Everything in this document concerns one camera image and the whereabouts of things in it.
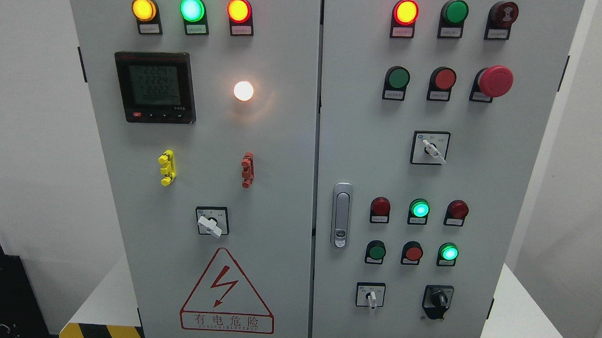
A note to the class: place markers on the black rotary knob switch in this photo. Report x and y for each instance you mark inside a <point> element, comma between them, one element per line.
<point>436,300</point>

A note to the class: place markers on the dark red indicator lower left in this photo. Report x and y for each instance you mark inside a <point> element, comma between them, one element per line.
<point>379,210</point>

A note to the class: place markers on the white glowing indicator light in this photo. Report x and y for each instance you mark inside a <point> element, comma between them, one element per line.
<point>243,90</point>

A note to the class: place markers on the green push button lower left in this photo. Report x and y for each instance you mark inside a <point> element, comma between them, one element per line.
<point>375,252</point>

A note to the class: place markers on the grey left cabinet door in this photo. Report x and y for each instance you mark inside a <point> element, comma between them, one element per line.
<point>271,221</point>

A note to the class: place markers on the grey cabinet door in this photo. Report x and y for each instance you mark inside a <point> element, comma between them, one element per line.
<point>271,221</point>
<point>367,141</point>

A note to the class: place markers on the green lit indicator lower middle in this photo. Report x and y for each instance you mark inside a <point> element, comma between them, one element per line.
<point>418,212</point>

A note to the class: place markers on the green push button second row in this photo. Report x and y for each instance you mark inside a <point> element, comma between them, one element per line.
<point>395,82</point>

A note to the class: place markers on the red push button lower middle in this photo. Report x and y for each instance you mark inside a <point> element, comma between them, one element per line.
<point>412,253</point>

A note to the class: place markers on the grey right cabinet door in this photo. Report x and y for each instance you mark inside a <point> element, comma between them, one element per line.
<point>367,141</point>

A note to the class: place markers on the red electric hazard warning sticker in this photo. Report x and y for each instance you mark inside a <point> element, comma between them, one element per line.
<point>224,300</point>

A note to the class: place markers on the red indicator lower right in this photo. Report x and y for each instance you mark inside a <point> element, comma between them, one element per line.
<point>456,213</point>

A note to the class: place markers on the black digital power meter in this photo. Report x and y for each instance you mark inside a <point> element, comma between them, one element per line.
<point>156,87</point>

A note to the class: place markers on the red push button second row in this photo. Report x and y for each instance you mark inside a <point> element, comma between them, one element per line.
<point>441,81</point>

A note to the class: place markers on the green illuminated button lower right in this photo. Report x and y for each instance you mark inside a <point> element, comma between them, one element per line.
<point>447,254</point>

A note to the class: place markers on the red indicator light top left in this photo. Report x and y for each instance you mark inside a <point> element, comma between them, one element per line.
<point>240,18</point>

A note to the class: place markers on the red lit indicator top right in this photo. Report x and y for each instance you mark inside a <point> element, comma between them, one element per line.
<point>403,19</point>

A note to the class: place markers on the green indicator light top left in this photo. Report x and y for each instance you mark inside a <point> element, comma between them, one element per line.
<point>195,17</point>

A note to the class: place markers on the red emergency stop mushroom button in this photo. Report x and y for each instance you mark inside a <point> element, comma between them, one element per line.
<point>491,82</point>

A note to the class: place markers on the green button top right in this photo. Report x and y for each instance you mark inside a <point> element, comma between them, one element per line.
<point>452,18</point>

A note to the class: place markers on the yellow indicator light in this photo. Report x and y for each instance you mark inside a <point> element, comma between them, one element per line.
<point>147,17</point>

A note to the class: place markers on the dark red buzzer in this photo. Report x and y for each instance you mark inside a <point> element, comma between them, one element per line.
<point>500,19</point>

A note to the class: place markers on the white platform with hazard stripes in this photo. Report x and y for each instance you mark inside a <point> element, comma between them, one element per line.
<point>111,311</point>

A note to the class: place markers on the black box with antenna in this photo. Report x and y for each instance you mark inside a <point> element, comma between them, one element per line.
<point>20,315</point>

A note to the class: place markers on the silver door latch handle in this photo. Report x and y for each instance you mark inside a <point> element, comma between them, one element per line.
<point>341,206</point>

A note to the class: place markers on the white selector switch left door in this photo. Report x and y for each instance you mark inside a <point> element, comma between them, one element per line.
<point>212,220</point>

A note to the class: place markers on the white selector switch upper right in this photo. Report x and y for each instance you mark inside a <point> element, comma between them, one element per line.
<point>429,147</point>

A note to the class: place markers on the white selector switch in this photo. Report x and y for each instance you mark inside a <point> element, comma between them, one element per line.
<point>370,294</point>
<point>429,147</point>

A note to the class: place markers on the white selector switch bottom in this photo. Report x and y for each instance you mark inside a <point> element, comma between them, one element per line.
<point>370,294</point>

